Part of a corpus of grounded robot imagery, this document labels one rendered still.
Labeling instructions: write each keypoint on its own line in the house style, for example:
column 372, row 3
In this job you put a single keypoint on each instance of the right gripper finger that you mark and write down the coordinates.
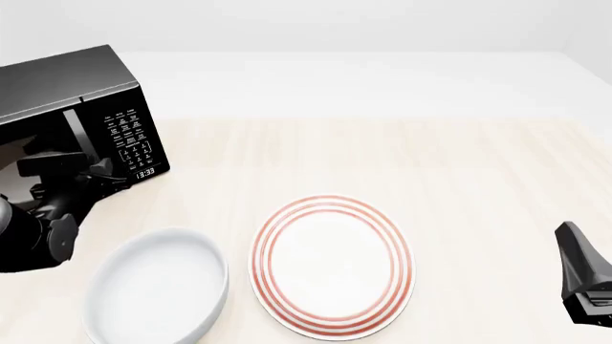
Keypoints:
column 581, row 261

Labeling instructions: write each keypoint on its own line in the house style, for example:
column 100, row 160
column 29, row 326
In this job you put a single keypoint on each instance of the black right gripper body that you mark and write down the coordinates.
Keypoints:
column 590, row 311

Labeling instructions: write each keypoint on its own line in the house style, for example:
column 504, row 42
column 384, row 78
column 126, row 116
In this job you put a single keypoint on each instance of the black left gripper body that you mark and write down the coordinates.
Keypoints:
column 52, row 164

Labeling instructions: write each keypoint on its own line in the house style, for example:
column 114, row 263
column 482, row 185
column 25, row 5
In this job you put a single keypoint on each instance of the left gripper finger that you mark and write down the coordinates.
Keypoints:
column 103, row 167

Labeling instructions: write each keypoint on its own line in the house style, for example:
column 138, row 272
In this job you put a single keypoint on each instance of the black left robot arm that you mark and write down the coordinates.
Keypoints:
column 21, row 247

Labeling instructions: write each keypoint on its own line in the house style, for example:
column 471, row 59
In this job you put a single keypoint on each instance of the black microwave oven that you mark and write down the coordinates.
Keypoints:
column 57, row 79

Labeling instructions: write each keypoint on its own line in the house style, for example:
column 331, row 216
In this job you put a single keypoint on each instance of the small flat rounded plate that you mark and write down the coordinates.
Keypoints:
column 62, row 239

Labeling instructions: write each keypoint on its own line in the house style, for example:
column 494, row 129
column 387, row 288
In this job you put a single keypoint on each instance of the white bowl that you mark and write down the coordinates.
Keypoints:
column 158, row 286

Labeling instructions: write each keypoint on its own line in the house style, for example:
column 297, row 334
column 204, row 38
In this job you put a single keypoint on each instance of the white plate with red rings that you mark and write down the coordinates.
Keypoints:
column 332, row 267

